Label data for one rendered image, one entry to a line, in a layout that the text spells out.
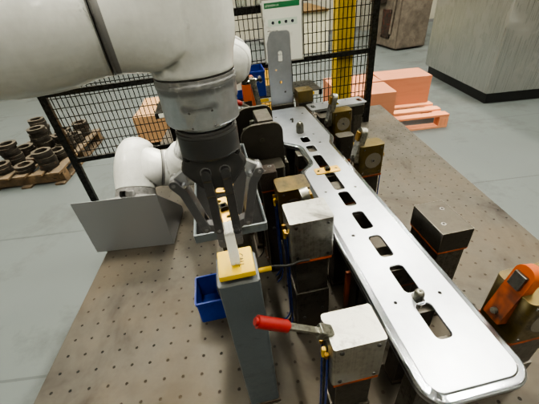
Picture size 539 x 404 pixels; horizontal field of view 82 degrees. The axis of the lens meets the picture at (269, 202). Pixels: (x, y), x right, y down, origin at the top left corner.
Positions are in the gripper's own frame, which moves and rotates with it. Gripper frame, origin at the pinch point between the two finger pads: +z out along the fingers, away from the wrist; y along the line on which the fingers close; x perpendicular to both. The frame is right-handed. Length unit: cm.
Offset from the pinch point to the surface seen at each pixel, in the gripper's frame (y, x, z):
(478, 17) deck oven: 339, 356, 28
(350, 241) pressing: 27.2, 14.6, 19.9
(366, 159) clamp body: 49, 52, 20
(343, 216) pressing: 29.5, 24.4, 20.0
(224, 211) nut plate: -0.7, 14.0, 3.6
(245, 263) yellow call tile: 1.6, -1.1, 3.9
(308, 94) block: 48, 119, 16
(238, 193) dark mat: 2.7, 20.0, 4.0
